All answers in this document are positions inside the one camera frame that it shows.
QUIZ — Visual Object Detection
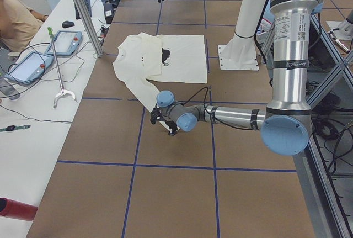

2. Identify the teach pendant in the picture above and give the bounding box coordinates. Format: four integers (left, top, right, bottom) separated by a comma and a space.
49, 30, 83, 57
5, 51, 54, 85

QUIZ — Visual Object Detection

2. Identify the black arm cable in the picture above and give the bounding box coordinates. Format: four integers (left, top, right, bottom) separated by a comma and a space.
179, 85, 213, 123

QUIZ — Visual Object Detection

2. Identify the aluminium frame post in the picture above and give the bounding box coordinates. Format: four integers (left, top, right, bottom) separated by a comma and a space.
73, 0, 103, 57

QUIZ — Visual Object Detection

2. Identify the cream long-sleeve printed shirt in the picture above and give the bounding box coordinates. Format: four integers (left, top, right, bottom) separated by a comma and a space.
112, 32, 208, 133

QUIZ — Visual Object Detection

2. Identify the red cylinder bottle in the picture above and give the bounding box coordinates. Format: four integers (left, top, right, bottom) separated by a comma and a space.
1, 198, 38, 221

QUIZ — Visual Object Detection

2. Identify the black power adapter box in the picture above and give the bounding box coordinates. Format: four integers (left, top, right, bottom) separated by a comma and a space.
103, 2, 114, 24

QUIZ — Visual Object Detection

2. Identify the teach pendant far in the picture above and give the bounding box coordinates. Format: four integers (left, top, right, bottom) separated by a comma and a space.
49, 30, 83, 57

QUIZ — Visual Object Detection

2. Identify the teach pendant near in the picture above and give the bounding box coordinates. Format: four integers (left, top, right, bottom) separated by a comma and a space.
5, 51, 54, 85

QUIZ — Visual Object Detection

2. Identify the black keyboard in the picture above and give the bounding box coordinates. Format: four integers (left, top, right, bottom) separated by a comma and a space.
74, 0, 91, 20

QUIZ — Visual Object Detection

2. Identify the grabber reach tool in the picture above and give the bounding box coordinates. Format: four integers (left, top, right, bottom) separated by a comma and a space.
48, 27, 77, 109

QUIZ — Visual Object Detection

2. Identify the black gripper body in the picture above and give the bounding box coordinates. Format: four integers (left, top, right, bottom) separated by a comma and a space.
150, 104, 165, 124

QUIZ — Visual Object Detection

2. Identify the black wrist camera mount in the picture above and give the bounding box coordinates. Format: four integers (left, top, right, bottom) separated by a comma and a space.
165, 120, 178, 136

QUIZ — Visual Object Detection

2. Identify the green strap wristwatch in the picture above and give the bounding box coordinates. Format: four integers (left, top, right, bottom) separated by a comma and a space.
0, 125, 31, 132

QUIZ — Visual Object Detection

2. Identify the black computer mouse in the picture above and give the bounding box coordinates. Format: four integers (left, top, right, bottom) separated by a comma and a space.
62, 20, 75, 29

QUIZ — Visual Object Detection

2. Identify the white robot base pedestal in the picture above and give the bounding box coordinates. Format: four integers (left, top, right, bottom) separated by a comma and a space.
218, 0, 268, 71

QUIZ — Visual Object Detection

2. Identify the seated person beige shirt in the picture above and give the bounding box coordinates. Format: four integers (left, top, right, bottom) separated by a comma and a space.
1, 0, 49, 52

